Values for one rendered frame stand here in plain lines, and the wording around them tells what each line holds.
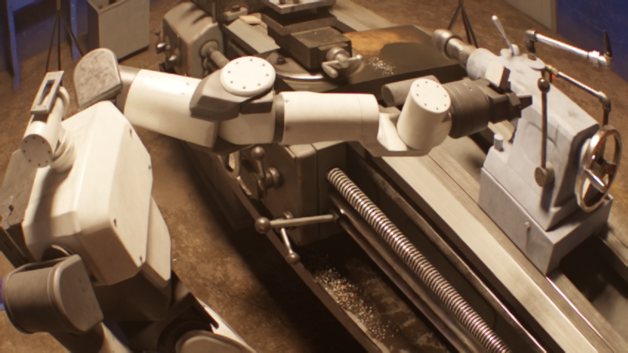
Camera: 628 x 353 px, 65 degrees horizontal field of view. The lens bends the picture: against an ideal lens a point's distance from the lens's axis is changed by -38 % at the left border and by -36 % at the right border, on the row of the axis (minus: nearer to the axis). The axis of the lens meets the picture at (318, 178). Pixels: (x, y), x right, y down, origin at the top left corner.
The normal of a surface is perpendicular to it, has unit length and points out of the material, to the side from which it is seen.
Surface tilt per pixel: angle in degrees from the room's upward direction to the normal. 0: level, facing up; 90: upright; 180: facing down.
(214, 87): 23
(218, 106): 64
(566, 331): 36
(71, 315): 75
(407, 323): 0
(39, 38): 90
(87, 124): 19
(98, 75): 31
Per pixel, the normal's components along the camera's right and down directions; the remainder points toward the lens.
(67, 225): -0.20, 0.00
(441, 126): 0.44, 0.80
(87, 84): 0.13, -0.42
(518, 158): -0.82, -0.07
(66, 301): 0.95, -0.23
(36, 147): 0.04, 0.73
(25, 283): -0.29, -0.60
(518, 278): -0.55, -0.49
